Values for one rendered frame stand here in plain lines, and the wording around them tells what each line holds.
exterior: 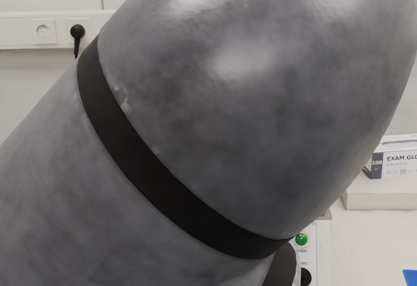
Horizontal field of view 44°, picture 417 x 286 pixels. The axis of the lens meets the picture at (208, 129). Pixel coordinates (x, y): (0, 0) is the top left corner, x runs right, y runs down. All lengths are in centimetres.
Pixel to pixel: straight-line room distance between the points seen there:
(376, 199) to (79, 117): 118
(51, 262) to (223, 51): 10
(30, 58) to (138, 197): 146
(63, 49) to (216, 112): 143
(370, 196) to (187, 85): 117
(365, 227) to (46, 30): 99
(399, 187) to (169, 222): 121
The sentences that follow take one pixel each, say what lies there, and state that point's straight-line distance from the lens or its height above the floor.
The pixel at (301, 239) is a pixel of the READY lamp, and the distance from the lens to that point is 91.
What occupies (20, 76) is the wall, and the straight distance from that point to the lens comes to 165.
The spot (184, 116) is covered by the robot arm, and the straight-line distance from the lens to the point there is 16.
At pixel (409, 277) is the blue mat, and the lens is 112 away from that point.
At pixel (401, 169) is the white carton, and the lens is 141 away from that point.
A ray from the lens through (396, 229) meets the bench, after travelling 127.
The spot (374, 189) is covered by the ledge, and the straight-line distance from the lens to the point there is 133.
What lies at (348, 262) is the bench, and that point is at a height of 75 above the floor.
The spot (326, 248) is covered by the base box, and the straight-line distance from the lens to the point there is 93.
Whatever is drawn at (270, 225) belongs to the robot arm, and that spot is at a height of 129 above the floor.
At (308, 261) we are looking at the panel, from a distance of 93.
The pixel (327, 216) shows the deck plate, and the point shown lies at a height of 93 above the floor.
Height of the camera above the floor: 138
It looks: 20 degrees down
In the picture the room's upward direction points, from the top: 2 degrees counter-clockwise
